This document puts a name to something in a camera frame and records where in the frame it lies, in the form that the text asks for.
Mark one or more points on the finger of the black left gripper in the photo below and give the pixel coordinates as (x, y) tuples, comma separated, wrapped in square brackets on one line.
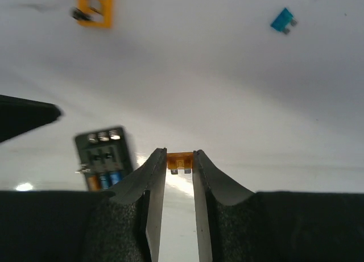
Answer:
[(19, 116)]

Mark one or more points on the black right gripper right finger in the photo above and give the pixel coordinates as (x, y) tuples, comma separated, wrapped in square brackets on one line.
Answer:
[(236, 224)]

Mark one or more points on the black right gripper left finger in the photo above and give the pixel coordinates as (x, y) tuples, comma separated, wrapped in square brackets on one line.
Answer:
[(118, 224)]

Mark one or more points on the blue blade fuse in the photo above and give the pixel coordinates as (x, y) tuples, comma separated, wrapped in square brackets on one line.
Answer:
[(284, 21), (115, 177), (104, 180)]

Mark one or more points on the black fuse box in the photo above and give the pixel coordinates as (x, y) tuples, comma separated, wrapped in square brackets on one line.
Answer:
[(104, 151)]

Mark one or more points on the orange blade fuse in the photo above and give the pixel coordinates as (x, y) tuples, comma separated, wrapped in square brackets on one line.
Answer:
[(180, 161)]

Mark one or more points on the orange fuse in box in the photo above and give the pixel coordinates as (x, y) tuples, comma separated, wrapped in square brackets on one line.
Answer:
[(93, 184)]

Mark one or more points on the orange terminal block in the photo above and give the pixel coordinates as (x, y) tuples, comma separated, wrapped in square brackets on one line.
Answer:
[(93, 13)]

